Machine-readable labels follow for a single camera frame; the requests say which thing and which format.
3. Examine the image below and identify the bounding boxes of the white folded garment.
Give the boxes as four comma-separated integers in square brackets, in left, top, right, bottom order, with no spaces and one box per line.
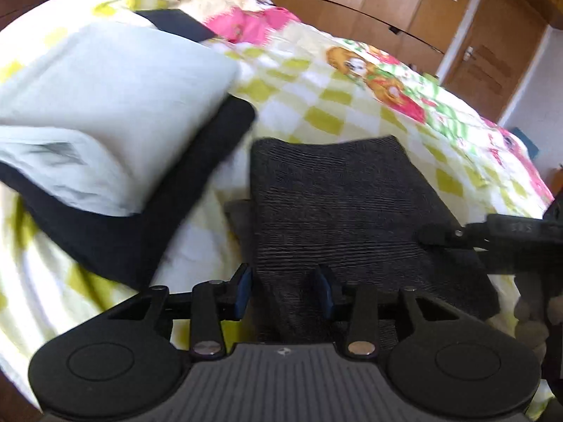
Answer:
[0,21,242,217]

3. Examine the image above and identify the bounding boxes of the blue object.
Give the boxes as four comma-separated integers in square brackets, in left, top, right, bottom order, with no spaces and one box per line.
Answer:
[511,127,540,164]

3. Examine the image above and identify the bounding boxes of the wooden door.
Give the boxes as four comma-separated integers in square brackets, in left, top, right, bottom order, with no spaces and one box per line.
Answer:
[440,0,550,123]

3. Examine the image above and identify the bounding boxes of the black flat rectangular item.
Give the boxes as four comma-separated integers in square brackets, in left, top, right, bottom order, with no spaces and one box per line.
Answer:
[135,9,217,44]

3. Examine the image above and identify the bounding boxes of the wooden wardrobe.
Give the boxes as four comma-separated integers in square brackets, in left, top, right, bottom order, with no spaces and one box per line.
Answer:
[263,0,490,76]

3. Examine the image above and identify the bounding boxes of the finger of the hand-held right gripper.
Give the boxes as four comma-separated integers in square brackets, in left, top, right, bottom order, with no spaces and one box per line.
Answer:
[418,213,546,279]

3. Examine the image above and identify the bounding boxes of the person's right hand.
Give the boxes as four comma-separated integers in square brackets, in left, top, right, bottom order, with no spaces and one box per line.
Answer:
[514,294,563,354]

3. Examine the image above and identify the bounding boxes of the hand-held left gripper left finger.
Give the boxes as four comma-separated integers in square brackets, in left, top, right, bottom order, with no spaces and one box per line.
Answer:
[108,264,253,357]

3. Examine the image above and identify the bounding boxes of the dark grey plaid pants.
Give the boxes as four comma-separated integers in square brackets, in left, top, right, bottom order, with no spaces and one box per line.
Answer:
[224,135,500,344]

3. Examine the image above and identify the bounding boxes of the black folded garment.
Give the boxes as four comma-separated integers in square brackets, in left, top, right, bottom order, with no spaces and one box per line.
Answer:
[0,96,257,293]

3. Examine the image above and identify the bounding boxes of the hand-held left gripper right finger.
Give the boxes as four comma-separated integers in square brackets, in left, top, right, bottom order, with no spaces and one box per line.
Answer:
[312,266,462,357]

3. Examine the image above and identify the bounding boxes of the checkered printed bed blanket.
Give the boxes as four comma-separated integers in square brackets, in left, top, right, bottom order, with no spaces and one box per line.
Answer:
[0,0,556,420]

